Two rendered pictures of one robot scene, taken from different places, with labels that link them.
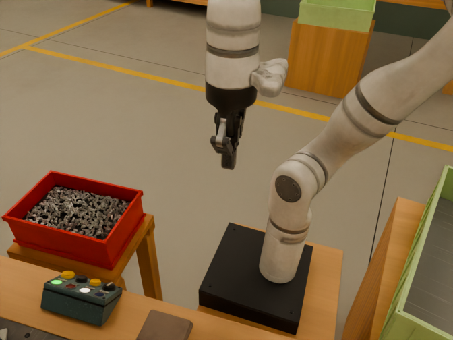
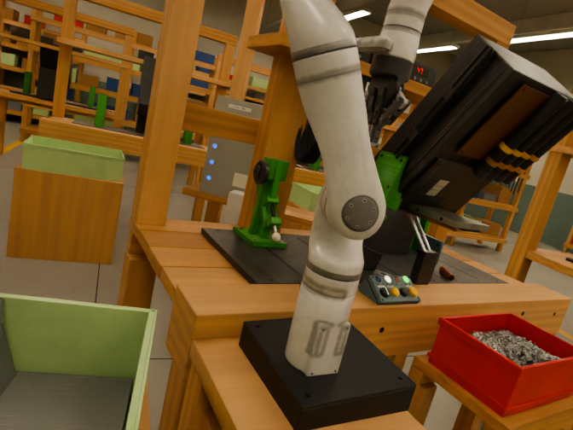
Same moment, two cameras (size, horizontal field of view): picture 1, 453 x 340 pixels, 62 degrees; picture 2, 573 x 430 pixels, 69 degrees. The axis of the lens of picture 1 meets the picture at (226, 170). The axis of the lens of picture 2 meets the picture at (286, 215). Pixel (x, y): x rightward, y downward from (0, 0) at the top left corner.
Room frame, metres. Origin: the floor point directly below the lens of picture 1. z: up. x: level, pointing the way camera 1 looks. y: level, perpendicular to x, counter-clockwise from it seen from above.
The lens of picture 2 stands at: (0.96, -0.69, 1.28)
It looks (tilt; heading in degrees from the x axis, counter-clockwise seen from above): 12 degrees down; 132
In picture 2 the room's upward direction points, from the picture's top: 14 degrees clockwise
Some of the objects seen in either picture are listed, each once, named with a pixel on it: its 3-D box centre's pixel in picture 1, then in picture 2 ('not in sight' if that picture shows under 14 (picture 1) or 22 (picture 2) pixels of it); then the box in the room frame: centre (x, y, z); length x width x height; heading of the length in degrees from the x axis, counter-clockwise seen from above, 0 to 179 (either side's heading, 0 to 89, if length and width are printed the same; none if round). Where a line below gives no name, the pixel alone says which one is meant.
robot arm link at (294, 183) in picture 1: (295, 193); (344, 227); (0.59, -0.15, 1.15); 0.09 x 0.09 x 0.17; 52
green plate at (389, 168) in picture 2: not in sight; (386, 185); (0.28, 0.48, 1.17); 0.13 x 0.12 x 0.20; 75
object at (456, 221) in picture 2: not in sight; (422, 210); (0.36, 0.62, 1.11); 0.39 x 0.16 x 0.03; 165
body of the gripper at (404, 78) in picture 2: (230, 102); (387, 82); (0.50, 0.00, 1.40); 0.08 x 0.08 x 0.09
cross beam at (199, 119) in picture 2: not in sight; (331, 148); (-0.12, 0.67, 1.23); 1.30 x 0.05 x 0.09; 75
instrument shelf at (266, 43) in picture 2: not in sight; (367, 77); (-0.01, 0.64, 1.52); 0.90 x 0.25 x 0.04; 75
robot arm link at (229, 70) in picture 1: (245, 58); (390, 39); (0.50, -0.02, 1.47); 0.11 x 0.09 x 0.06; 75
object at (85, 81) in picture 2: not in sight; (125, 95); (-6.55, 2.69, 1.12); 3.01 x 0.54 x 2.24; 67
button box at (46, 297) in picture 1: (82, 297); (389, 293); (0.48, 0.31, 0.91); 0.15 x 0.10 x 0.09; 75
